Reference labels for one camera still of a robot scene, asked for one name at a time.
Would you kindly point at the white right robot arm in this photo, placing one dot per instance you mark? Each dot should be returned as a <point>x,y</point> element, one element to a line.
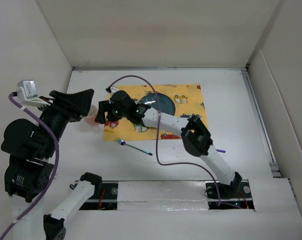
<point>195,136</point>

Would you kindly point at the purple iridescent spoon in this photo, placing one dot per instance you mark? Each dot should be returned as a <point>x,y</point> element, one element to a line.
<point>221,151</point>

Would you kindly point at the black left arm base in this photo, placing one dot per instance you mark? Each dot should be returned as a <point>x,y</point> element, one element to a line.
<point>107,200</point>

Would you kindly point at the teal round plate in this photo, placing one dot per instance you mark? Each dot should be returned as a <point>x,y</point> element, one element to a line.
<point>156,100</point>

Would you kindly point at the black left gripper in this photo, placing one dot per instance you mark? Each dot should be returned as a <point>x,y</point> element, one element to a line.
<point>79,103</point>

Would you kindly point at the pink cup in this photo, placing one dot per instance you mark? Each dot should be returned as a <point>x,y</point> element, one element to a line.
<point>90,118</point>

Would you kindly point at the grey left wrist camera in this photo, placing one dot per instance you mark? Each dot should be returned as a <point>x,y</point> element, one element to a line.
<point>27,94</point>

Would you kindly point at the iridescent fork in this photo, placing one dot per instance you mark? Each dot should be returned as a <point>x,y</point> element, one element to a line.
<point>123,143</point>

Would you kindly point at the yellow cartoon print cloth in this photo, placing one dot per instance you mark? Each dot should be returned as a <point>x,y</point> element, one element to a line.
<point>188,100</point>

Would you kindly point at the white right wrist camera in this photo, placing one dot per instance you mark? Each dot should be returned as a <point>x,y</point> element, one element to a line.
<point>112,89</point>

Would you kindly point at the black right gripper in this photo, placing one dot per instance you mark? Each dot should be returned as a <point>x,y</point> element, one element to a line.
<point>105,106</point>

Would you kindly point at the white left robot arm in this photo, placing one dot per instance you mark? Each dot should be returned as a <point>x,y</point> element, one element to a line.
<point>33,148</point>

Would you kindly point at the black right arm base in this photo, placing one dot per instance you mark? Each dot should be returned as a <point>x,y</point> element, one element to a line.
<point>240,199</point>

